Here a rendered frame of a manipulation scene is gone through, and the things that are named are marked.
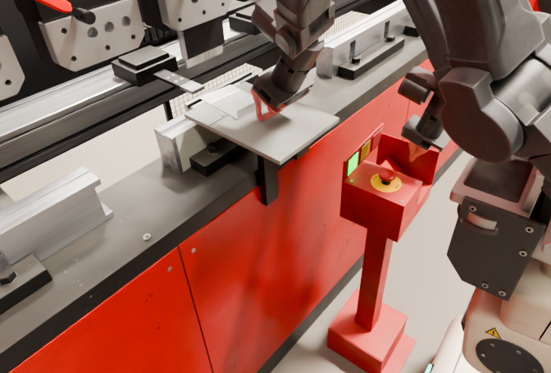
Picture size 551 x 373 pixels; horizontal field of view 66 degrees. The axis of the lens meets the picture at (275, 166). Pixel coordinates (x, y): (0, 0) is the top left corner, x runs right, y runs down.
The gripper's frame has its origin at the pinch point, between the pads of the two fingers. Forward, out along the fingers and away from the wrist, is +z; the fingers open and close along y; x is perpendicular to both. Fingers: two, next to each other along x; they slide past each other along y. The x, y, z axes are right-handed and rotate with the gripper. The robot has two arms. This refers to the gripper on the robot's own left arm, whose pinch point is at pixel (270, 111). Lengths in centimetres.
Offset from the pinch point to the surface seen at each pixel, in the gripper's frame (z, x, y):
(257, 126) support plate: 1.3, 0.8, 4.1
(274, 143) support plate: -1.8, 6.4, 6.2
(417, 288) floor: 79, 67, -57
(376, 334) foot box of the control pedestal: 68, 62, -23
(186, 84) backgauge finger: 12.9, -21.0, 1.3
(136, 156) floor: 160, -79, -38
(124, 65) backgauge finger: 19.5, -36.5, 6.5
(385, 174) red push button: 9.9, 24.7, -20.1
